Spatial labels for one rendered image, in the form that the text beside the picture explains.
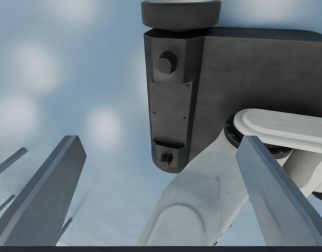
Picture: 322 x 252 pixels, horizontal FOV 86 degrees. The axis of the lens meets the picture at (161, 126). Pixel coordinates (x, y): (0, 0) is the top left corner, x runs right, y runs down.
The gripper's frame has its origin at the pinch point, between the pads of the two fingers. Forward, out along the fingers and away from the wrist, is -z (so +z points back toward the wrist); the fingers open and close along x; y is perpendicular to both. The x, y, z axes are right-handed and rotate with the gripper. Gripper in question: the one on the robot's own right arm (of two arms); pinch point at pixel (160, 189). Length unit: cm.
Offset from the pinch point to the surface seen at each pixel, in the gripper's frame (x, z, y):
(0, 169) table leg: 121, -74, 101
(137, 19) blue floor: 8, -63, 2
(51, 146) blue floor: 83, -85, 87
